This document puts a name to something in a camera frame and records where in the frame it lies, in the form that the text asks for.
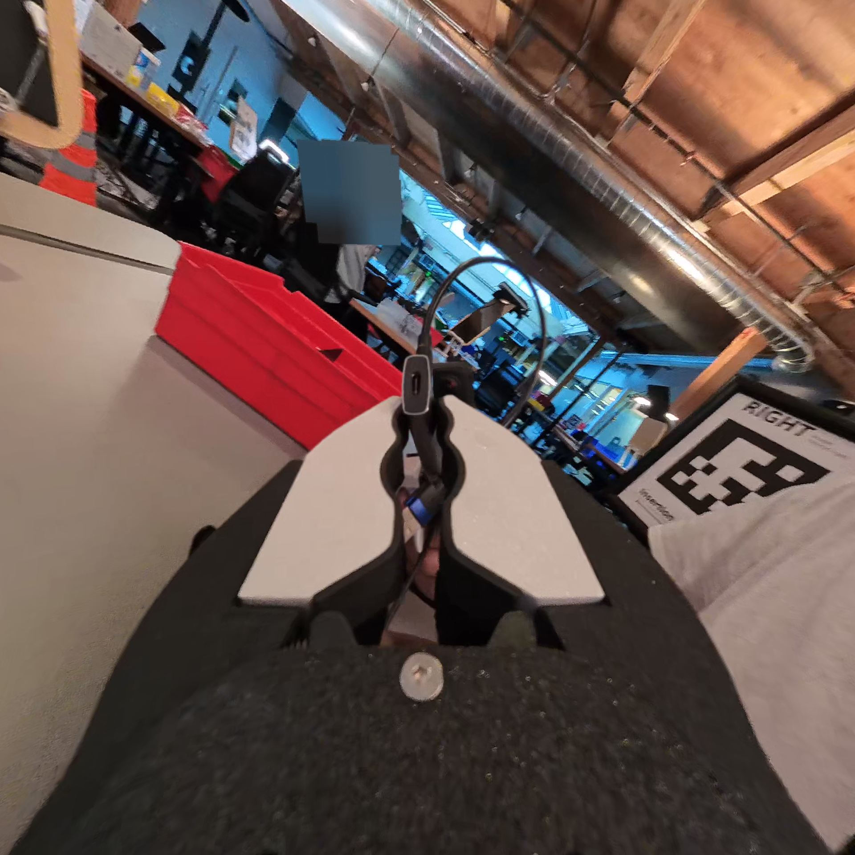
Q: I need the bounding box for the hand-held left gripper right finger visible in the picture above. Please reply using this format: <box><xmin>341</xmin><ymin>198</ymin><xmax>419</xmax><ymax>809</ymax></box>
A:
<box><xmin>437</xmin><ymin>394</ymin><xmax>605</xmax><ymax>641</ymax></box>

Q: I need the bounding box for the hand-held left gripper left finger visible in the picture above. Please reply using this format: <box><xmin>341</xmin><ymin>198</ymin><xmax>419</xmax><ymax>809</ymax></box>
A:
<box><xmin>238</xmin><ymin>395</ymin><xmax>408</xmax><ymax>625</ymax></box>

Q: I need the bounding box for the short adapter cable blue plug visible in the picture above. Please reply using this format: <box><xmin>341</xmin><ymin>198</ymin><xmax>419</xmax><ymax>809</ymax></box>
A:
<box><xmin>386</xmin><ymin>257</ymin><xmax>550</xmax><ymax>625</ymax></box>

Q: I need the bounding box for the red plastic bin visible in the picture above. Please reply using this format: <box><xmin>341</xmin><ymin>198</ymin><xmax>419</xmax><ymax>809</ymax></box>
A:
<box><xmin>155</xmin><ymin>242</ymin><xmax>403</xmax><ymax>452</ymax></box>

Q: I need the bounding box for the grey desk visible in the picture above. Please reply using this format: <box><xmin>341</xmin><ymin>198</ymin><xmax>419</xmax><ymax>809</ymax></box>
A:
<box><xmin>0</xmin><ymin>172</ymin><xmax>315</xmax><ymax>849</ymax></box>

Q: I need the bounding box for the cluttered wooden table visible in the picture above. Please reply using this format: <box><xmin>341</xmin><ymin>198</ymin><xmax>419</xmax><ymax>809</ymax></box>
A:
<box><xmin>347</xmin><ymin>297</ymin><xmax>435</xmax><ymax>365</ymax></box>

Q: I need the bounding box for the black and white marker board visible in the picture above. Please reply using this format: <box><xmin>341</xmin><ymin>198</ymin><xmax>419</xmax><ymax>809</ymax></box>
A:
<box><xmin>615</xmin><ymin>377</ymin><xmax>855</xmax><ymax>538</ymax></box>

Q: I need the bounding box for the person's white shirt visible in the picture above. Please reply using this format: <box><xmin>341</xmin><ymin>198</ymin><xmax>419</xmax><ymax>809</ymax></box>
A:
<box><xmin>648</xmin><ymin>461</ymin><xmax>855</xmax><ymax>849</ymax></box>

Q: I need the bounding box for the black office chair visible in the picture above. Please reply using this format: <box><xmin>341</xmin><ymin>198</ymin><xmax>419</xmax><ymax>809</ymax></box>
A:
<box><xmin>217</xmin><ymin>150</ymin><xmax>298</xmax><ymax>261</ymax></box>

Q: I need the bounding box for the orange traffic cone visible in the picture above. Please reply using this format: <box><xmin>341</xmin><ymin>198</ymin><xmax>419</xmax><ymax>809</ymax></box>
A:
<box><xmin>39</xmin><ymin>87</ymin><xmax>100</xmax><ymax>208</ymax></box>

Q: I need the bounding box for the long wooden table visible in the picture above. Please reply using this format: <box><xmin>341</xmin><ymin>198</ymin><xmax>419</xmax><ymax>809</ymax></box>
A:
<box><xmin>80</xmin><ymin>53</ymin><xmax>215</xmax><ymax>151</ymax></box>

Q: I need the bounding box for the wooden support post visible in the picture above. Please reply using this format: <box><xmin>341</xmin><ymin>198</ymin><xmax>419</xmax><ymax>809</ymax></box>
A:
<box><xmin>670</xmin><ymin>327</ymin><xmax>769</xmax><ymax>420</ymax></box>

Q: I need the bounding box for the silver ventilation duct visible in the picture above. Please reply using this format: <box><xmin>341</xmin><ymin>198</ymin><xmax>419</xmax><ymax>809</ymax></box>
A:
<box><xmin>281</xmin><ymin>0</ymin><xmax>817</xmax><ymax>374</ymax></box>

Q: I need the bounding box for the pale wooden frame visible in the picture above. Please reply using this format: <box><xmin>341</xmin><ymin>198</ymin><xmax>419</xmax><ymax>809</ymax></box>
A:
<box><xmin>0</xmin><ymin>0</ymin><xmax>84</xmax><ymax>151</ymax></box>

